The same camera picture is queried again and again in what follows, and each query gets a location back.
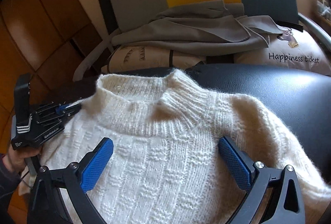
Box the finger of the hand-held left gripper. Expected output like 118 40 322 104
34 102 83 128

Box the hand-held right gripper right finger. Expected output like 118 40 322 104
218 136 306 224

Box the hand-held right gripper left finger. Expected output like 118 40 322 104
27 137 114 224

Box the white knit sweater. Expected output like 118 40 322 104
18 69 331 224

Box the person's left forearm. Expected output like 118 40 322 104
0 153 23 217

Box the person's left hand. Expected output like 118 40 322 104
5 146 43 174

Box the beige pillow script print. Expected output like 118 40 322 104
234 23 327 77

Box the grey cloth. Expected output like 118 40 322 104
111 0 278 56

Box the black cable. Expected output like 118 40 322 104
19 170 35 189

